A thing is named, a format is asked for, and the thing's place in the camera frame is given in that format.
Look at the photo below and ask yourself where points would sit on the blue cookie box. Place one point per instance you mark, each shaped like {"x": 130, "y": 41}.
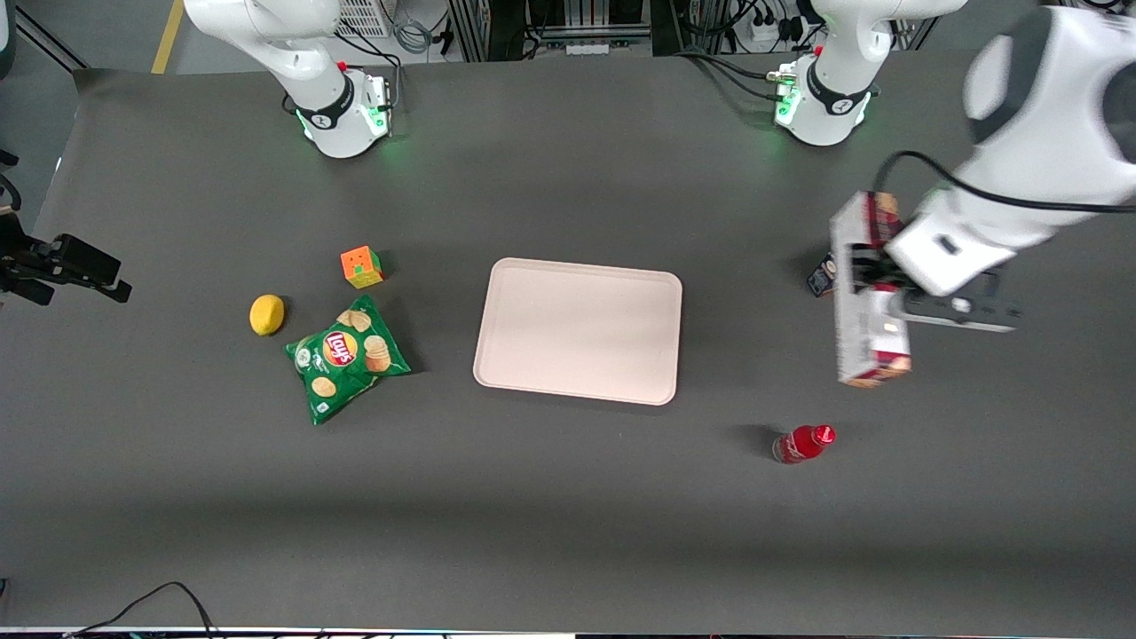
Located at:
{"x": 821, "y": 277}

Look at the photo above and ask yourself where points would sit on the red tartan cookie box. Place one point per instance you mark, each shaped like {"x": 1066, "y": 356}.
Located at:
{"x": 865, "y": 346}

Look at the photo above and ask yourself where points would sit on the dark grey table mat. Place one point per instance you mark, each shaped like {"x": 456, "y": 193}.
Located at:
{"x": 568, "y": 532}

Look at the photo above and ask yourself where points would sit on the beige plastic tray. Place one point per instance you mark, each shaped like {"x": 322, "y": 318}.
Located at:
{"x": 577, "y": 328}

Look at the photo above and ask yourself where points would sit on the black metal equipment rack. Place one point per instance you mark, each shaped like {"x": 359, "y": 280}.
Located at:
{"x": 497, "y": 27}

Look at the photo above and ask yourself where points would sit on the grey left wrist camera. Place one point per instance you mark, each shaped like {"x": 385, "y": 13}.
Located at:
{"x": 963, "y": 312}

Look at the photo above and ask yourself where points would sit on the yellow floor tape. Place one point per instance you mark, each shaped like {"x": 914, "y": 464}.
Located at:
{"x": 169, "y": 35}

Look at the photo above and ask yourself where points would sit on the white perforated box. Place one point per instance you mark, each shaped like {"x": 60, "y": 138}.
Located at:
{"x": 364, "y": 16}

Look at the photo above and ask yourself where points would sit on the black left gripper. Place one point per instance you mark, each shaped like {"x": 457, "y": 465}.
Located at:
{"x": 874, "y": 271}

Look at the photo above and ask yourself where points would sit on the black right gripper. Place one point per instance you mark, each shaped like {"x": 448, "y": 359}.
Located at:
{"x": 35, "y": 264}

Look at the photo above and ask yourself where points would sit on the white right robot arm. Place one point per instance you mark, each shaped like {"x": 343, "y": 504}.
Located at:
{"x": 333, "y": 115}

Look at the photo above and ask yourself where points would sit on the red soda bottle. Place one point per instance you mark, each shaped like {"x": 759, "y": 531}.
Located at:
{"x": 803, "y": 444}

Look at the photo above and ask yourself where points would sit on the white power strip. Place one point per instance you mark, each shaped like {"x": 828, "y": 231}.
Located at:
{"x": 765, "y": 31}

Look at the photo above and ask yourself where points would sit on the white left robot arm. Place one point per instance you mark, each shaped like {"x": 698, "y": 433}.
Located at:
{"x": 1047, "y": 133}

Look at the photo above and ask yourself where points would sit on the yellow lemon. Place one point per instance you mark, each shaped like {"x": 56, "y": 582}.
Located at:
{"x": 266, "y": 315}

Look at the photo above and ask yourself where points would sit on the green Lay's chips bag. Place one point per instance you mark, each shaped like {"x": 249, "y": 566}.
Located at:
{"x": 342, "y": 355}

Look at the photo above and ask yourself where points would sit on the colourful puzzle cube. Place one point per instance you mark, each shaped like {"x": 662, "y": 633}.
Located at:
{"x": 360, "y": 266}

